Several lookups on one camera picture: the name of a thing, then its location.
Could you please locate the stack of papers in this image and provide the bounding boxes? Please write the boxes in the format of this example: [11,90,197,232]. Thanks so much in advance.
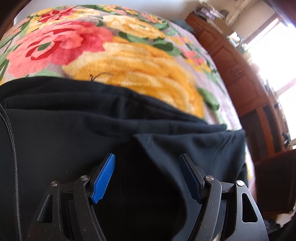
[196,2,224,20]

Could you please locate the black pants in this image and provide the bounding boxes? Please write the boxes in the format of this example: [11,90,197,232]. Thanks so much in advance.
[1,77,247,240]

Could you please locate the cardboard box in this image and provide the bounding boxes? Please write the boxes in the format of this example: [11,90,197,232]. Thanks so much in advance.
[207,18,235,36]

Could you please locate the floral bed blanket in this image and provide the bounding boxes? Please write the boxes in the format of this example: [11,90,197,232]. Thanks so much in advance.
[1,5,255,192]

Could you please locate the wooden cabinet row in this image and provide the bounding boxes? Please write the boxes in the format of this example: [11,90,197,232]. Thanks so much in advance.
[185,13,292,162]

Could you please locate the black braided cable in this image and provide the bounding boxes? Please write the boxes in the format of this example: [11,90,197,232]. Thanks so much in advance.
[0,102,23,241]

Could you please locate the teal basket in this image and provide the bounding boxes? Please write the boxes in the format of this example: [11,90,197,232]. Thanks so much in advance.
[174,19,194,33]

